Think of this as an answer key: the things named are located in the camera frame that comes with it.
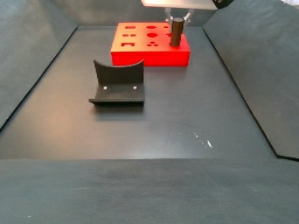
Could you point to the grey flat gripper body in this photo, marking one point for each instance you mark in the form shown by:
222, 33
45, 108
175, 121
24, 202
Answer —
180, 4

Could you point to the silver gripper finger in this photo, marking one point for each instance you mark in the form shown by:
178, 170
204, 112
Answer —
168, 16
188, 16

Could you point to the dark brown hexagonal peg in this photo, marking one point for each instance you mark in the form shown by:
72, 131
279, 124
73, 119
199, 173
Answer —
176, 31

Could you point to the red shape-sorting block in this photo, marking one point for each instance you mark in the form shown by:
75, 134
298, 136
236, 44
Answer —
144, 41

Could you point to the black curved peg holder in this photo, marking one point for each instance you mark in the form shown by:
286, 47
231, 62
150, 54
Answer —
120, 84

